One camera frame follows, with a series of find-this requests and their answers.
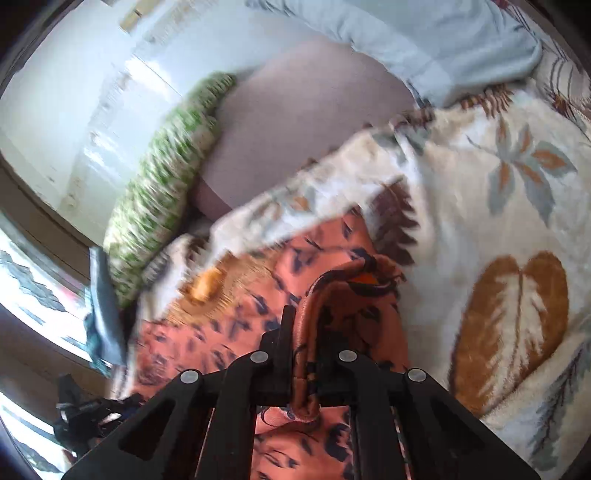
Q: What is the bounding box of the stained glass window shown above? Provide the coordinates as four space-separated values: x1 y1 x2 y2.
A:
0 226 95 474

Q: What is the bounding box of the white headboard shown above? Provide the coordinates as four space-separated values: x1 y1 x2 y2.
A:
0 0 259 241

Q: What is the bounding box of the teal checked cloth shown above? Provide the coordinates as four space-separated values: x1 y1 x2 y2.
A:
83 316 112 371

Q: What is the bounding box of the folded blue cloth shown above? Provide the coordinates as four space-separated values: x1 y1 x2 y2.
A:
88 247 129 365

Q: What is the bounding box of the orange floral garment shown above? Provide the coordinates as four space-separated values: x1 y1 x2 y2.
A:
131 212 411 480

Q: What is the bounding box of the leaf-print fleece blanket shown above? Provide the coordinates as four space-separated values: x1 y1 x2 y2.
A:
111 60 591 480

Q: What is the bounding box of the mauve bedsheet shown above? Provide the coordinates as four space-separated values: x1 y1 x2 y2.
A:
194 37 416 222

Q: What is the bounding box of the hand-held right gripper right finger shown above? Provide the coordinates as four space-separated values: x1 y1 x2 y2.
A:
318 345 541 480

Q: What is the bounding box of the light blue pillow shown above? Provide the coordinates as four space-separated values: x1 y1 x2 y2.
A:
245 0 543 109

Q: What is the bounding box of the green patterned pillow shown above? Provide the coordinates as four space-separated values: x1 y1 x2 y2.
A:
102 71 238 308

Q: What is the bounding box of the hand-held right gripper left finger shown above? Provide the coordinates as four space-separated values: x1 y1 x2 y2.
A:
60 305 296 480

